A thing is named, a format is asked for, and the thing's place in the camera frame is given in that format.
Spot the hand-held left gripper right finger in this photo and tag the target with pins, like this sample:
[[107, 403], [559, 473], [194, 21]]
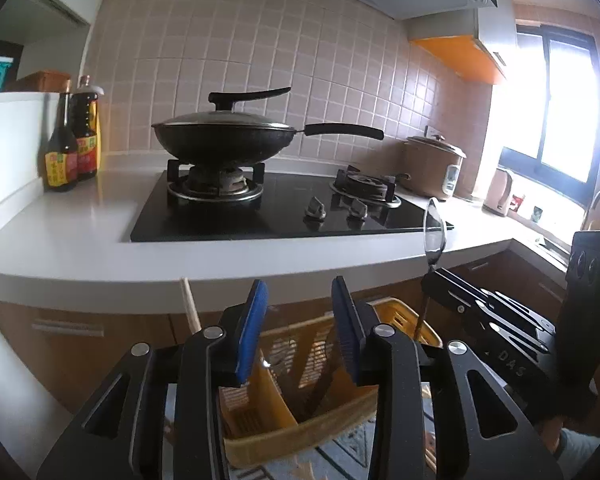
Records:
[[345, 325]]

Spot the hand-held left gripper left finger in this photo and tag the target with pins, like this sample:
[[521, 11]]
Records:
[[252, 330]]

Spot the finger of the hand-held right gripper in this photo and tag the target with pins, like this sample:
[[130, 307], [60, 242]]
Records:
[[510, 335], [460, 292]]

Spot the yellow plastic utensil basket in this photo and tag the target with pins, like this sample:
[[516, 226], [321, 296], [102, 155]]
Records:
[[275, 420]]

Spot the wooden chopstick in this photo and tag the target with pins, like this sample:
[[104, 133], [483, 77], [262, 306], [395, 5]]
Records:
[[190, 305]]

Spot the curved sink faucet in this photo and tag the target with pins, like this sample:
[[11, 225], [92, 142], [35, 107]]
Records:
[[592, 205]]

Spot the white electric kettle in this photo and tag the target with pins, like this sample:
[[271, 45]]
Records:
[[499, 192]]

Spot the small red container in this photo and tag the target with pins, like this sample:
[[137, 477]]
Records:
[[518, 202]]

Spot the black glass gas stove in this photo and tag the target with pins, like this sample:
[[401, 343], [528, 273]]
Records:
[[280, 215]]

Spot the beige rice cooker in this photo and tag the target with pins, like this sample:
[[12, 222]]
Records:
[[432, 167]]

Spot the patterned blue-grey tablecloth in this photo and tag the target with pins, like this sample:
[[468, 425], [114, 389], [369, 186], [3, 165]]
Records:
[[325, 460]]

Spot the black wok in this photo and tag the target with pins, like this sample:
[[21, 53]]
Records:
[[220, 142]]

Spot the dark framed window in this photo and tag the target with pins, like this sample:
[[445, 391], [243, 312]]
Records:
[[540, 110]]

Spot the wooden base cabinet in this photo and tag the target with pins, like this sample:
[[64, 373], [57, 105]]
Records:
[[55, 360]]

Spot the glass wok lid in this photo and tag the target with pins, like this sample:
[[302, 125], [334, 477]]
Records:
[[220, 117]]

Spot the large dark sauce bottle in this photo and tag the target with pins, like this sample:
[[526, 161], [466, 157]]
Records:
[[87, 145]]

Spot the small dark sauce bottle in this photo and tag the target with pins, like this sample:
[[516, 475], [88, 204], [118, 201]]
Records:
[[61, 160]]

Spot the brown box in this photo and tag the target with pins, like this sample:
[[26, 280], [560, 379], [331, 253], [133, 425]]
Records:
[[40, 81]]

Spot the orange wall cabinet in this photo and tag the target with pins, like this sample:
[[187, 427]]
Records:
[[460, 52]]

